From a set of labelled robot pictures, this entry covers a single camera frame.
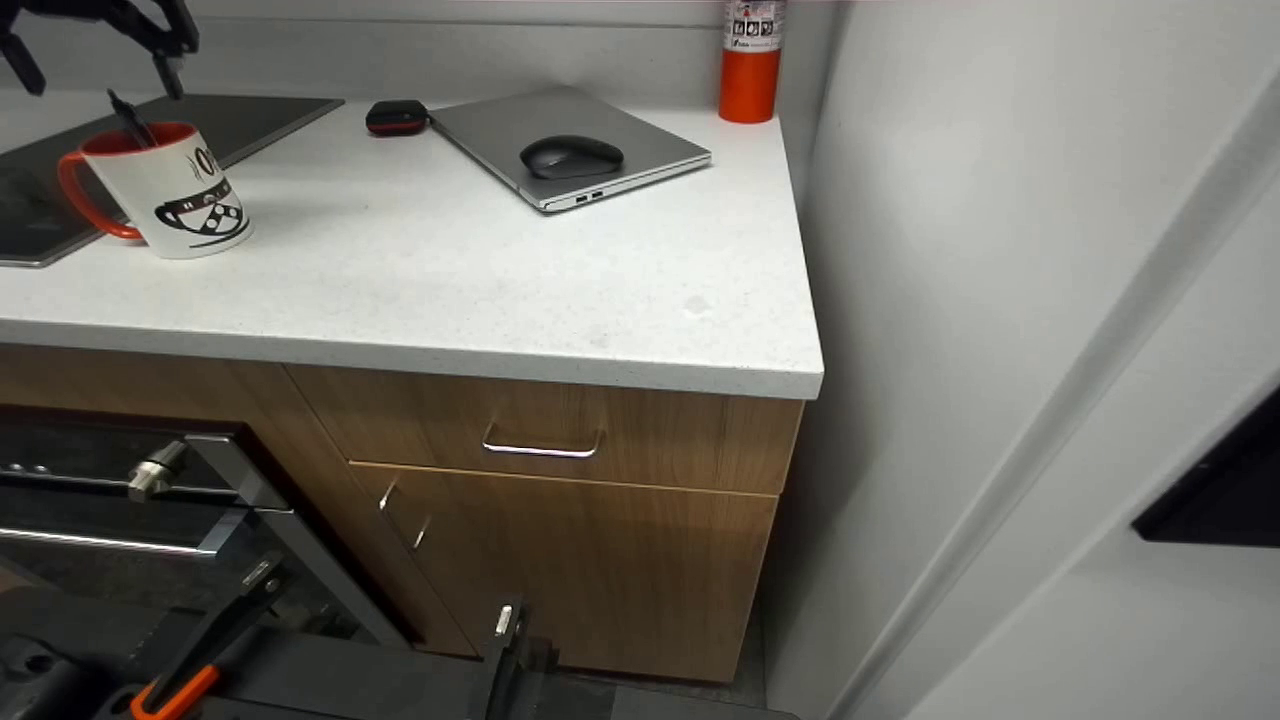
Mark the black metal cart frame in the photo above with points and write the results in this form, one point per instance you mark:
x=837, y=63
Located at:
x=160, y=535

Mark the black computer mouse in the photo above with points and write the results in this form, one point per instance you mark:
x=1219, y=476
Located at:
x=570, y=156

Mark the grey closed laptop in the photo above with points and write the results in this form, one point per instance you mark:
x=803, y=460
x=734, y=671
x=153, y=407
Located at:
x=560, y=145

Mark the wooden cabinet door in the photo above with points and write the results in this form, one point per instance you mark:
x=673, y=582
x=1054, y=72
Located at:
x=602, y=573

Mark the dark pen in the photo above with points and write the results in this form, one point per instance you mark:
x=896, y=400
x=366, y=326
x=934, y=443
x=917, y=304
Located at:
x=129, y=121

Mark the black clamp with silver knob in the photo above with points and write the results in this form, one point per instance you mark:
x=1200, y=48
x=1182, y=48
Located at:
x=505, y=660

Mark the small black and red case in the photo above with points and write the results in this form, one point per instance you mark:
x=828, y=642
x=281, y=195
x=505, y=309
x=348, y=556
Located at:
x=399, y=118

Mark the wooden drawer front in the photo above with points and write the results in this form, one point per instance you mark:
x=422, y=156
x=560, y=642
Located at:
x=664, y=435

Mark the orange and white bottle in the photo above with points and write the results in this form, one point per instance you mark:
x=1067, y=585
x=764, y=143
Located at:
x=751, y=63

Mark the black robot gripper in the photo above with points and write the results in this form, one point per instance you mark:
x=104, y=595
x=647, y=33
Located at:
x=93, y=8

